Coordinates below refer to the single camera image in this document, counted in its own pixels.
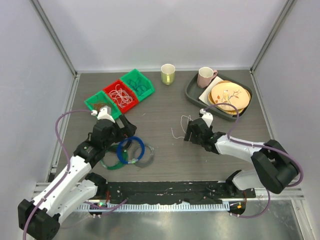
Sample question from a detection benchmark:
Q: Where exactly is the green wire coil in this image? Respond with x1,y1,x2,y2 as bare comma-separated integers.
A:
99,144,128,171

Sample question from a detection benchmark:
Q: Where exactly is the red wire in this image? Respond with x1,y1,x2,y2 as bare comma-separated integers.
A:
84,93,113,113

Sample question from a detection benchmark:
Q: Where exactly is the black wire coil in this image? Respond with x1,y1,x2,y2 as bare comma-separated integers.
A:
119,137,133,151

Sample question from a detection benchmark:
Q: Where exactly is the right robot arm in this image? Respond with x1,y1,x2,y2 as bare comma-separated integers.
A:
184,117,304,198

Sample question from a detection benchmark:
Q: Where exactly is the green bin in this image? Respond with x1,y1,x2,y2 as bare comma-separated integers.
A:
84,90,122,120
120,69,155,102

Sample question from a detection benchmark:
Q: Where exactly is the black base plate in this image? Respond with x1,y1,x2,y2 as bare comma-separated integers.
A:
94,181,256,205

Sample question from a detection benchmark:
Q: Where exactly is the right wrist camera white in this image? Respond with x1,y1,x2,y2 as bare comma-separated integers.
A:
199,108,214,128

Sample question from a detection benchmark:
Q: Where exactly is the near green bin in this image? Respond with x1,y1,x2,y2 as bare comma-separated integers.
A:
84,90,122,120

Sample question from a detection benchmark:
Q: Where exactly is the dark grey tray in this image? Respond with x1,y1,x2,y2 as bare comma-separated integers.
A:
185,74,253,122

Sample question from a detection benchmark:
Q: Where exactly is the slotted cable duct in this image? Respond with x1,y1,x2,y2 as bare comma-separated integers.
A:
74,202,230,213

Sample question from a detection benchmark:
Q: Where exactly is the white napkin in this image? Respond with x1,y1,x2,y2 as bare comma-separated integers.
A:
198,76,224,106

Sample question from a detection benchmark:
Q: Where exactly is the bird pattern plate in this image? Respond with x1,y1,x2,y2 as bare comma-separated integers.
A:
210,82,251,111

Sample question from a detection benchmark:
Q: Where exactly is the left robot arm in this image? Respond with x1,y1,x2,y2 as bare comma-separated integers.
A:
18,112,137,240

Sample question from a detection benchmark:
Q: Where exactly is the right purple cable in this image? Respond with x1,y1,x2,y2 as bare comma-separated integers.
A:
203,103,305,218

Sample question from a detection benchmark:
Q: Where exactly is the far green bin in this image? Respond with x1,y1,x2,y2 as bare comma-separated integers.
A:
120,69,155,102

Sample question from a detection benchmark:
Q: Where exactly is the aluminium frame post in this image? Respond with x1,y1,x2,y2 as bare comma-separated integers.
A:
250,0,297,74
29,0,78,77

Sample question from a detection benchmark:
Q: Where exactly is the left aluminium frame post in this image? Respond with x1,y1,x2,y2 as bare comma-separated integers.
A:
29,0,78,77

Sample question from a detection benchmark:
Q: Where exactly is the lower wooden plate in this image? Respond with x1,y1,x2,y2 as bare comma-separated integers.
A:
207,80,252,116

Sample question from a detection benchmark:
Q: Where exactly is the red bin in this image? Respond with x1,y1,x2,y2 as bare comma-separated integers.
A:
103,79,139,114

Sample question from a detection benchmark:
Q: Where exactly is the yellow-green mug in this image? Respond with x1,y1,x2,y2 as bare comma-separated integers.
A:
160,63,176,86

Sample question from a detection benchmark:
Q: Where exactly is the right aluminium frame post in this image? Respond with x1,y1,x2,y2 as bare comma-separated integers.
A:
250,0,297,74

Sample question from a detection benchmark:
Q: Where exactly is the blue wire coil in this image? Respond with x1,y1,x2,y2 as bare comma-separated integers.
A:
116,136,146,165

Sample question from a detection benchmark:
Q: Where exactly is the grey wire coil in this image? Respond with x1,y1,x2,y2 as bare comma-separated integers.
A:
131,144,155,169

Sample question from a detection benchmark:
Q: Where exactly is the pink mug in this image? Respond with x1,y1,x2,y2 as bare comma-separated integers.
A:
197,66,218,89

